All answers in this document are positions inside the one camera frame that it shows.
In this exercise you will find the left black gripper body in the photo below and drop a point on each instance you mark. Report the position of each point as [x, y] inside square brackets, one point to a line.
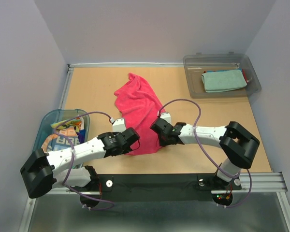
[125, 150]

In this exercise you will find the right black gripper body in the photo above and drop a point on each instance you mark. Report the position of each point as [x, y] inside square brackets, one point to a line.
[163, 140]

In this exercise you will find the pink towel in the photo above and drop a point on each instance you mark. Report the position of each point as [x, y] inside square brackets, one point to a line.
[139, 105]

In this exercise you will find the mint green towel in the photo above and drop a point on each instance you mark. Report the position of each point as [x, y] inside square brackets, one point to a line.
[222, 81]

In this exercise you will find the red blue cat towel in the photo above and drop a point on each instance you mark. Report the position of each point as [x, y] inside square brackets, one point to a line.
[243, 73]

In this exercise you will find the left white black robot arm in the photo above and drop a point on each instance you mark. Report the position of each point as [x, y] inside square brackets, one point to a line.
[41, 169]

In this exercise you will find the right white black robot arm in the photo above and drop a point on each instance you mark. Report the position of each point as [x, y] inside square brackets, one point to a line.
[239, 145]

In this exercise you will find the yellow patterned towel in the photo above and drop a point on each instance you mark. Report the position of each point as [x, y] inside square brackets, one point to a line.
[77, 124]

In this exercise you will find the patterned light blue towel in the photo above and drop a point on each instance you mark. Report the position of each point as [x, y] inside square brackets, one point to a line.
[56, 142]

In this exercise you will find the teal plastic laundry bin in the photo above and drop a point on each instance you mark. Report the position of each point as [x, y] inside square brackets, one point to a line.
[56, 116]

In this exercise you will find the clear grey plastic bin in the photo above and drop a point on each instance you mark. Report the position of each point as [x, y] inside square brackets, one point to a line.
[195, 65]

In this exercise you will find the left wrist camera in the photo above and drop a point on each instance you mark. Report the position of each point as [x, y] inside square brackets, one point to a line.
[118, 125]

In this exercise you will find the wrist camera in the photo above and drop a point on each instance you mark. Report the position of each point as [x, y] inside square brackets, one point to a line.
[165, 116]
[118, 125]

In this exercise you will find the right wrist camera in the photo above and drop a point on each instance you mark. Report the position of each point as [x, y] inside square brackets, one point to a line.
[165, 116]

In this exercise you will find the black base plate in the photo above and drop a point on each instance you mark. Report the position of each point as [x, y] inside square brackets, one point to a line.
[103, 200]

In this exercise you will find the aluminium front rail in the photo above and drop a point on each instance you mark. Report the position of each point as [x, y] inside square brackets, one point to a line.
[82, 180]

